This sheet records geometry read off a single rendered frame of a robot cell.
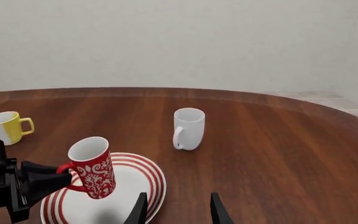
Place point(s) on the red patterned mug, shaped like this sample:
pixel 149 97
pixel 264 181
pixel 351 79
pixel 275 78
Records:
pixel 96 173

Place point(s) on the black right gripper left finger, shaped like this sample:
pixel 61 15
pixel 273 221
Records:
pixel 139 213

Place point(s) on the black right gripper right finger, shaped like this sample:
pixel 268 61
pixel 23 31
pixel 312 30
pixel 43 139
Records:
pixel 218 213

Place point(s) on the white plate with red rings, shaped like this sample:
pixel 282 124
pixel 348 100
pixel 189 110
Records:
pixel 129 182

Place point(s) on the yellow and white mug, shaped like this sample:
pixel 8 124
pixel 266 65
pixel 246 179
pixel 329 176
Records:
pixel 9 127

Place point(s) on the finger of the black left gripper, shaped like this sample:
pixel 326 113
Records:
pixel 37 170
pixel 43 186

